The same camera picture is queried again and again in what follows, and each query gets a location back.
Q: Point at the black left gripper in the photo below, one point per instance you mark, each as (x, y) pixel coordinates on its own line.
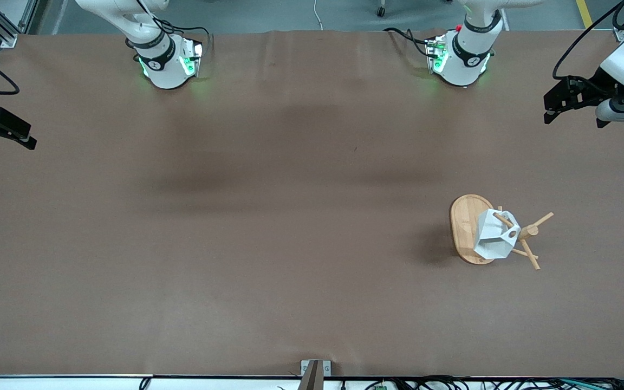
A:
(589, 88)

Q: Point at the white faceted cup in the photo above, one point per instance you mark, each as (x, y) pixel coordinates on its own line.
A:
(491, 238)

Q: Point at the wooden cup rack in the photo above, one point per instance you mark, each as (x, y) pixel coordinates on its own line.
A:
(463, 227)

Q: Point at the yellow floor tape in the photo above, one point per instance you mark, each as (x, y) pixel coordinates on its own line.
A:
(585, 15)

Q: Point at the black chair caster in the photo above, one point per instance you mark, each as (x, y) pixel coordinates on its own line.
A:
(381, 11)

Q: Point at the brown table cover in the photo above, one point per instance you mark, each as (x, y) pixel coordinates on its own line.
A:
(290, 271)

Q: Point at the aluminium frame beam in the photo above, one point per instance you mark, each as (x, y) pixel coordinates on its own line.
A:
(34, 16)

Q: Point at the grey metal mount bracket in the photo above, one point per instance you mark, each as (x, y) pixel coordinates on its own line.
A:
(306, 368)

